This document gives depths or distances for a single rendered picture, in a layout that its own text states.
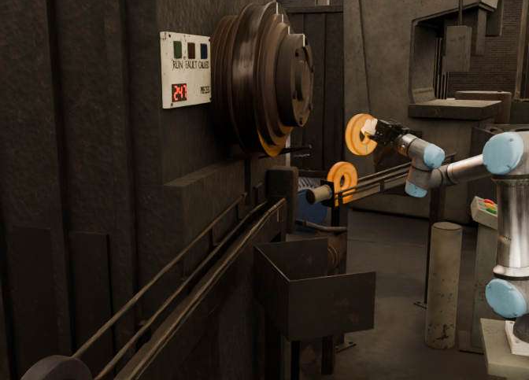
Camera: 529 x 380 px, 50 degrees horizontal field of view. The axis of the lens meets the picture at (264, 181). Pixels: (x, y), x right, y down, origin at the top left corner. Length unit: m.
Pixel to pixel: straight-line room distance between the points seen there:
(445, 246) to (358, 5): 2.54
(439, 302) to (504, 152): 0.94
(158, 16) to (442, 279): 1.59
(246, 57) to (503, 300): 1.01
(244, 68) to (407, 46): 2.90
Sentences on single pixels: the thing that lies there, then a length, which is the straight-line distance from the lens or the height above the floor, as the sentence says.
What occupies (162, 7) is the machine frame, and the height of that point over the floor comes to 1.30.
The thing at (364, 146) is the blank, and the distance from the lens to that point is 2.19.
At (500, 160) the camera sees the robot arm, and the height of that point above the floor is 0.90.
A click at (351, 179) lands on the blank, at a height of 0.71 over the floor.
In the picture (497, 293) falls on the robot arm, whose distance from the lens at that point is 1.82.
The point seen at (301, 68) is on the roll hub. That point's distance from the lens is 1.72.
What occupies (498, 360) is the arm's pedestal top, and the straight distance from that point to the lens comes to 1.90.
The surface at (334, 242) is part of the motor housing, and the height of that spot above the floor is 0.52.
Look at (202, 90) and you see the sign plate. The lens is 1.58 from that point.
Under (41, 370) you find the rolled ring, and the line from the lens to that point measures 0.92.
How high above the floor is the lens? 1.16
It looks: 12 degrees down
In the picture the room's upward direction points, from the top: straight up
